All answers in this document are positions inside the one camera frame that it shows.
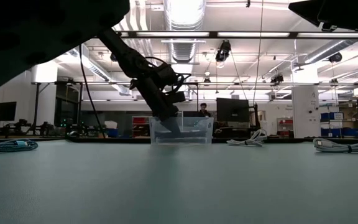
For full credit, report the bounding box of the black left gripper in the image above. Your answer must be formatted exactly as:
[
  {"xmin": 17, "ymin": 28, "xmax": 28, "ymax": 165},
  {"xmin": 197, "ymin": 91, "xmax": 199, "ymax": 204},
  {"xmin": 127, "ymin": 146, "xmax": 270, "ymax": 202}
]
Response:
[{"xmin": 129, "ymin": 75, "xmax": 187, "ymax": 138}]

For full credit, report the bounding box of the white USB-C cable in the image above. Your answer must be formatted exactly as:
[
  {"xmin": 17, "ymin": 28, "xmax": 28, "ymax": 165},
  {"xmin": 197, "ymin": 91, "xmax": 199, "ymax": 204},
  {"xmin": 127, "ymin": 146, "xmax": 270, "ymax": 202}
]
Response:
[{"xmin": 226, "ymin": 128, "xmax": 269, "ymax": 147}]

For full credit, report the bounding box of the grey USB-C cable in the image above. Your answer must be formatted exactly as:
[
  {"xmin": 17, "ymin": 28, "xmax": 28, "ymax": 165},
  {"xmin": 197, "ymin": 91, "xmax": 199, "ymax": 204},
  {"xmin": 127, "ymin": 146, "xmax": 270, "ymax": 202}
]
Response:
[{"xmin": 312, "ymin": 136, "xmax": 358, "ymax": 154}]

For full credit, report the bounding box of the clear plastic bin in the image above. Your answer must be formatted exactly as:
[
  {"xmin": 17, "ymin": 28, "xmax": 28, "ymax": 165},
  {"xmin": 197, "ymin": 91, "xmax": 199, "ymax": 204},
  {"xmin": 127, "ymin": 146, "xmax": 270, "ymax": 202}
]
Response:
[{"xmin": 149, "ymin": 116, "xmax": 215, "ymax": 146}]

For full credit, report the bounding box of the shelf with red bins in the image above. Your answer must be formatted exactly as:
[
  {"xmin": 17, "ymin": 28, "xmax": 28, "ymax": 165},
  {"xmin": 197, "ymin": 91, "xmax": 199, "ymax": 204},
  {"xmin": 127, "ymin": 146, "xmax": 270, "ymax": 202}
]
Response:
[
  {"xmin": 131, "ymin": 115, "xmax": 152, "ymax": 138},
  {"xmin": 276, "ymin": 117, "xmax": 295, "ymax": 138}
]

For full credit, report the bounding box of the person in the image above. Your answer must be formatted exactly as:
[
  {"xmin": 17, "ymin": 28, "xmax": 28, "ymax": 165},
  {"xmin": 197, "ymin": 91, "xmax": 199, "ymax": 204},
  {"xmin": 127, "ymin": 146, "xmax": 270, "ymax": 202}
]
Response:
[{"xmin": 198, "ymin": 102, "xmax": 211, "ymax": 118}]

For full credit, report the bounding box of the green table mat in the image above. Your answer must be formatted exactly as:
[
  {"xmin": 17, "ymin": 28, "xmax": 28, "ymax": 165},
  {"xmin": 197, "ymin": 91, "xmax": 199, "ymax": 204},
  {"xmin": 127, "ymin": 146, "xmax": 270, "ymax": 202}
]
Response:
[{"xmin": 0, "ymin": 139, "xmax": 358, "ymax": 224}]

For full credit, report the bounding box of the large dark monitor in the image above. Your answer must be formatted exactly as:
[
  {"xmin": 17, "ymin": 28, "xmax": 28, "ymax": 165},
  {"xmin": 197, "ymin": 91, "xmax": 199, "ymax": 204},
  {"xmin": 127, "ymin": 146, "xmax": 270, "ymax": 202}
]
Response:
[{"xmin": 216, "ymin": 97, "xmax": 250, "ymax": 123}]

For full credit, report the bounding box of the white building column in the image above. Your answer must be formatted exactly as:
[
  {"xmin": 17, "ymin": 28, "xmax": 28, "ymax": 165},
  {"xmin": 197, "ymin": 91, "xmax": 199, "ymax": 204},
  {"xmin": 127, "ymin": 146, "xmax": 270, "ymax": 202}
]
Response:
[{"xmin": 291, "ymin": 65, "xmax": 321, "ymax": 139}]

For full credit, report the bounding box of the small dark monitor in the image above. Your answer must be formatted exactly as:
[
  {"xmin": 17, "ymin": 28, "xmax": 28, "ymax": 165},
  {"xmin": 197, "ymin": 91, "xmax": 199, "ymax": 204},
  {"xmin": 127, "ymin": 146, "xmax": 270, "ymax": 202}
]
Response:
[{"xmin": 0, "ymin": 101, "xmax": 17, "ymax": 122}]

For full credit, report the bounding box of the shelf with blue bins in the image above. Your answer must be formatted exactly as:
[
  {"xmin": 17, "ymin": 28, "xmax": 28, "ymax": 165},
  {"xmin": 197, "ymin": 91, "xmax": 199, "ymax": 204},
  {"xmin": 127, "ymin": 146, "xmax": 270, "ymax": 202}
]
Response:
[{"xmin": 319, "ymin": 111, "xmax": 358, "ymax": 138}]

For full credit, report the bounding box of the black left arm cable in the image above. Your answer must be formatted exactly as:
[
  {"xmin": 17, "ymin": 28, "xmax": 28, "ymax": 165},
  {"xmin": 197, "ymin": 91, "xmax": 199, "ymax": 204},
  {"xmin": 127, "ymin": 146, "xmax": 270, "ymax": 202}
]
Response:
[{"xmin": 78, "ymin": 43, "xmax": 108, "ymax": 139}]

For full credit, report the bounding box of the black overhead camera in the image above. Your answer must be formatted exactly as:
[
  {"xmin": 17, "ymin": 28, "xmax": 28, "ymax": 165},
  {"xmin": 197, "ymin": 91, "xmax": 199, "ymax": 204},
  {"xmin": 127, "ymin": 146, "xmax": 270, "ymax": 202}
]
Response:
[{"xmin": 214, "ymin": 40, "xmax": 232, "ymax": 63}]

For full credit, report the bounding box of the silver ventilation duct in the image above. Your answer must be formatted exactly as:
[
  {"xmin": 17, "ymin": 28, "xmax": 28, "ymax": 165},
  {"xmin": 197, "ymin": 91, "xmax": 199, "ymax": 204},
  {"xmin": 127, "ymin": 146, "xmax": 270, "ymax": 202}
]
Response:
[{"xmin": 162, "ymin": 0, "xmax": 207, "ymax": 63}]

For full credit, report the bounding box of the black overhead frame bar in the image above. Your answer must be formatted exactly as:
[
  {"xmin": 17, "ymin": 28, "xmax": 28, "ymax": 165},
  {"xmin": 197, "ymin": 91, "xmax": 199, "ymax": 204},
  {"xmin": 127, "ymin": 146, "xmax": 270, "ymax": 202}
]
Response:
[{"xmin": 116, "ymin": 30, "xmax": 358, "ymax": 40}]

